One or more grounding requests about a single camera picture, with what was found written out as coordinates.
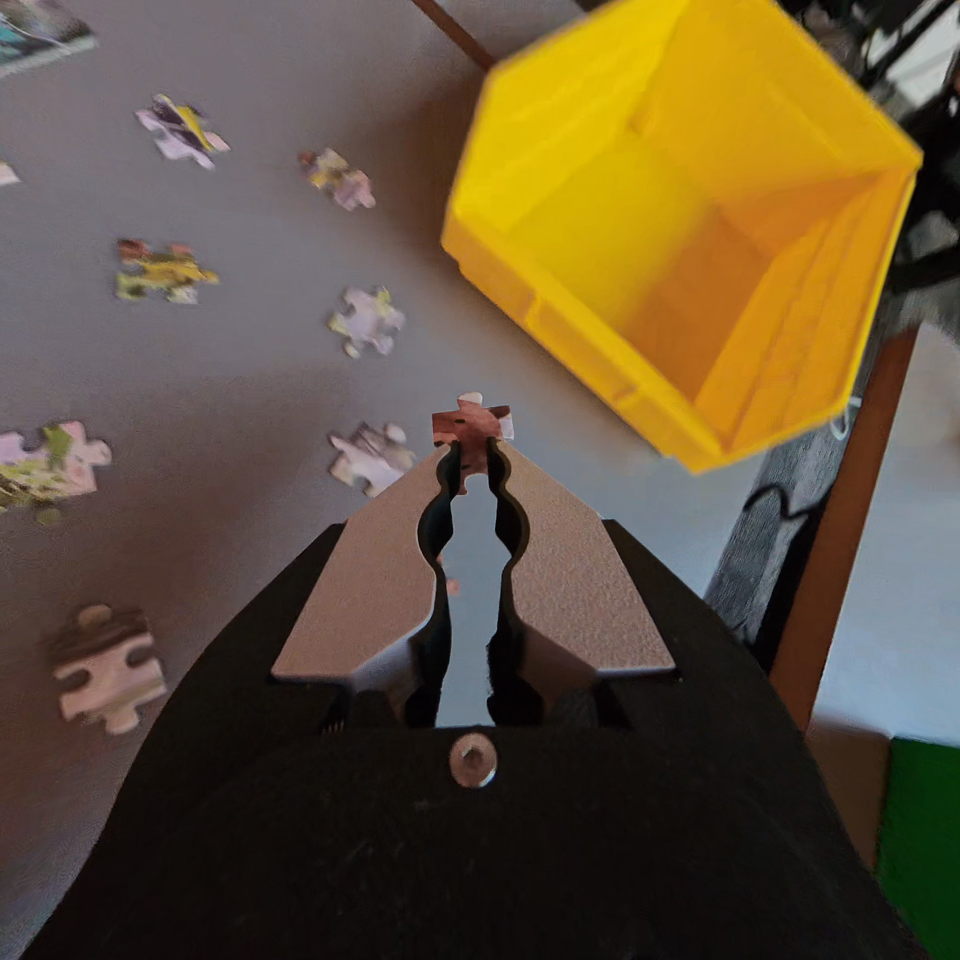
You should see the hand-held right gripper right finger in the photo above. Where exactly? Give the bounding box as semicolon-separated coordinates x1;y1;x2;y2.
486;437;678;727

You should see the brown pink jigsaw piece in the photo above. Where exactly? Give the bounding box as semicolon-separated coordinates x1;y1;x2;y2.
432;390;516;496

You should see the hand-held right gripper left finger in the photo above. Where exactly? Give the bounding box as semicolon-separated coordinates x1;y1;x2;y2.
270;441;462;729

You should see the wood-edged grey desk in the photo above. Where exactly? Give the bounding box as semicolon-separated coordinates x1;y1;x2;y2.
768;322;960;875

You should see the pale lilac jigsaw piece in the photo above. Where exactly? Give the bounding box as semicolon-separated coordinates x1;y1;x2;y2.
327;286;407;360

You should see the green purple pink jigsaw piece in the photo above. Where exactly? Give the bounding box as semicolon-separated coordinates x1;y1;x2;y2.
0;420;114;526

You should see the yellow plastic bin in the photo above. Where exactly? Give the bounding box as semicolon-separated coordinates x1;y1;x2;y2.
441;0;925;475

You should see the large green plastic bin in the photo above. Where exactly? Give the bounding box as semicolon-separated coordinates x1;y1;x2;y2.
873;737;960;960

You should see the black cable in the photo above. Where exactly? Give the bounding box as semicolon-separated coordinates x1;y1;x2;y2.
746;483;830;526

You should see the yellow green jigsaw piece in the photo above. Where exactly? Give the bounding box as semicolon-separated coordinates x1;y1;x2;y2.
114;238;221;306

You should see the animal jigsaw puzzle board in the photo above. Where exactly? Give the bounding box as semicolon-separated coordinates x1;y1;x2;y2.
0;0;99;76

